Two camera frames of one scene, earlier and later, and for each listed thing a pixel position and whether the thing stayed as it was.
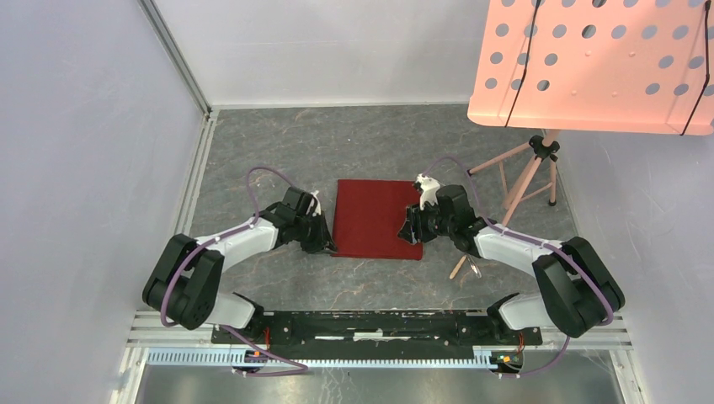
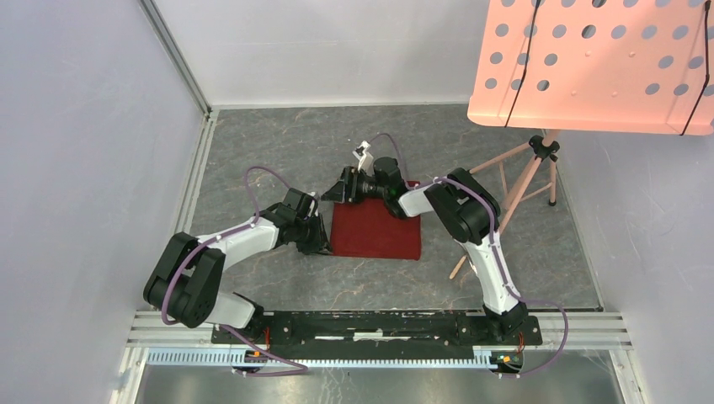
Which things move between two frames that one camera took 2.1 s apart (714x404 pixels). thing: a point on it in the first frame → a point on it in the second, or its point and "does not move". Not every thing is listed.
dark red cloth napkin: [370, 217] does not move
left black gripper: [323, 241] does not move
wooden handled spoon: [457, 267] does not move
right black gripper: [418, 215] → [349, 188]
